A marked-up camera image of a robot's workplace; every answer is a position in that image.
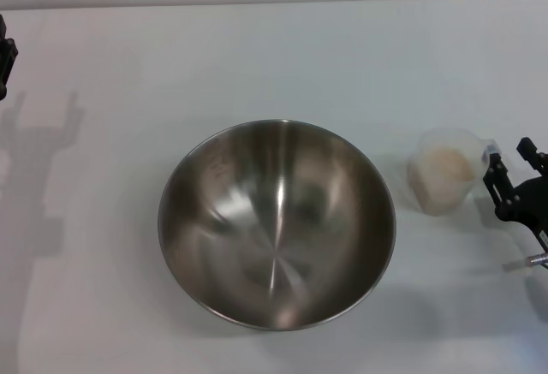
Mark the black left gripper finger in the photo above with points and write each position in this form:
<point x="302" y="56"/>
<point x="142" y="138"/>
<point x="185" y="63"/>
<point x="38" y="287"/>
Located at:
<point x="6" y="61"/>

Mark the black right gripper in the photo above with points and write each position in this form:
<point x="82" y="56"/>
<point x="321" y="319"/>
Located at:
<point x="531" y="203"/>

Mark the clear plastic measuring cup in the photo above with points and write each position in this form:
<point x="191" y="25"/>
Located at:
<point x="475" y="147"/>

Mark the white rice grains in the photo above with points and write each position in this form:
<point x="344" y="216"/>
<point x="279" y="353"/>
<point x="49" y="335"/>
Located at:
<point x="441" y="177"/>

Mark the stainless steel mixing bowl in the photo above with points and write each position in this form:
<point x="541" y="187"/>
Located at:
<point x="274" y="228"/>

